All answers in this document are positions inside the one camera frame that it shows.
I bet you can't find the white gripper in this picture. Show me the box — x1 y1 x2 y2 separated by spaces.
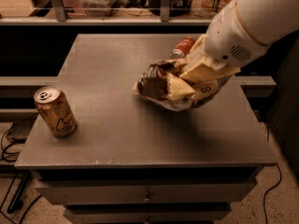
167 35 240 102

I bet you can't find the brown sea salt chip bag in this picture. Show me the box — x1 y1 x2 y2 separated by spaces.
133 59 231 111

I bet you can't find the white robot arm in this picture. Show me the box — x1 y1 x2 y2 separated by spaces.
167 0 299 105

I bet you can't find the red soda can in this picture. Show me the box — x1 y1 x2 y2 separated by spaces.
171 36 195 59

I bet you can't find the orange La Croix can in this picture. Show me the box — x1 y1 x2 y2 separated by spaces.
34 85 77 137

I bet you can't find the grey drawer cabinet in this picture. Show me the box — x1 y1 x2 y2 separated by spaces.
14 33 278 224

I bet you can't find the upper drawer with knob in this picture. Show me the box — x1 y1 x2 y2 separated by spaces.
36 178 257 206

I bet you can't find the lower drawer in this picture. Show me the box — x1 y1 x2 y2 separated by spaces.
64 203 231 224

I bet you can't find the black power adapter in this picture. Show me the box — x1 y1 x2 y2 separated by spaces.
6 118 36 143

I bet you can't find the grey metal shelf rail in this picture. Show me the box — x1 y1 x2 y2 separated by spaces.
0 0 210 26

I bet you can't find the black cables left floor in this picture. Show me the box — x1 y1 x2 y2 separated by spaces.
0 114 43 224

